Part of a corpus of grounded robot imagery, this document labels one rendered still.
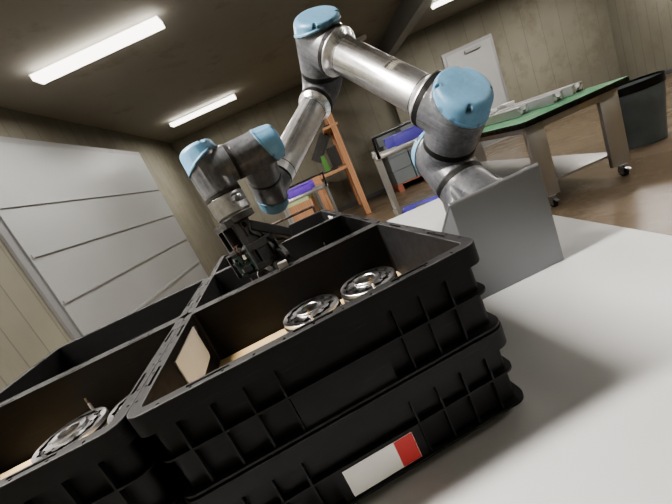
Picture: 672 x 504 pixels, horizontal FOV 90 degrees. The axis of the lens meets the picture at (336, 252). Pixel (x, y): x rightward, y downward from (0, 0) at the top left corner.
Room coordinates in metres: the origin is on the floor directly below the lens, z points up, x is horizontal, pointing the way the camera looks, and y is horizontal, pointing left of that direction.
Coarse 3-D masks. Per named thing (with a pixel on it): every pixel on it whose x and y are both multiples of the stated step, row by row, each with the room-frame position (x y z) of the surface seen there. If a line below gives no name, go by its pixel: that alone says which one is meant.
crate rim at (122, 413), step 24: (144, 336) 0.56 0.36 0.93; (168, 336) 0.50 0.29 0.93; (96, 360) 0.55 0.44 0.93; (48, 384) 0.53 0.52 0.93; (144, 384) 0.36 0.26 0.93; (0, 408) 0.52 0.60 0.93; (120, 408) 0.32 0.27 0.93; (96, 432) 0.29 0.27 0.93; (120, 432) 0.29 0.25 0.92; (48, 456) 0.29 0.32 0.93; (72, 456) 0.28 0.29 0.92; (96, 456) 0.28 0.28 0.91; (0, 480) 0.28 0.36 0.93; (24, 480) 0.27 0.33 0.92; (48, 480) 0.27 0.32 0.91
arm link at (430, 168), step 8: (416, 144) 0.82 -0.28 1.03; (424, 144) 0.76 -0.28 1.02; (416, 152) 0.82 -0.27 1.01; (424, 152) 0.77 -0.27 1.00; (432, 152) 0.74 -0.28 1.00; (472, 152) 0.72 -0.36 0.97; (416, 160) 0.82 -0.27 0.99; (424, 160) 0.78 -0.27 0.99; (432, 160) 0.75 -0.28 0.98; (440, 160) 0.74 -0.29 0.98; (448, 160) 0.73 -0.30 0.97; (456, 160) 0.72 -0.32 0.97; (464, 160) 0.73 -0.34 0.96; (472, 160) 0.73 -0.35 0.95; (416, 168) 0.83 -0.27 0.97; (424, 168) 0.79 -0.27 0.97; (432, 168) 0.76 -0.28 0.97; (440, 168) 0.75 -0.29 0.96; (448, 168) 0.74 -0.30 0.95; (424, 176) 0.80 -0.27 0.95; (432, 176) 0.77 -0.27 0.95; (440, 176) 0.75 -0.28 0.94; (432, 184) 0.77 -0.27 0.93
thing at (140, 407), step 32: (384, 224) 0.60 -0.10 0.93; (448, 256) 0.34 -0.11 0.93; (384, 288) 0.33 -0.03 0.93; (416, 288) 0.33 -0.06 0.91; (320, 320) 0.32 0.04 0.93; (352, 320) 0.32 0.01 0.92; (256, 352) 0.31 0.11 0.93; (288, 352) 0.31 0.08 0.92; (192, 384) 0.30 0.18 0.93; (224, 384) 0.30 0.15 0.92; (128, 416) 0.29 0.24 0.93; (160, 416) 0.29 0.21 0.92
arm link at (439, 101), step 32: (320, 32) 0.88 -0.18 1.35; (352, 32) 0.90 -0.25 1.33; (320, 64) 0.90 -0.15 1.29; (352, 64) 0.84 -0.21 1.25; (384, 64) 0.79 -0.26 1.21; (384, 96) 0.80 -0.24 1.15; (416, 96) 0.71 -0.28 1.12; (448, 96) 0.65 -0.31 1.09; (480, 96) 0.64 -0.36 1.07; (448, 128) 0.67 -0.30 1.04; (480, 128) 0.67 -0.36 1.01
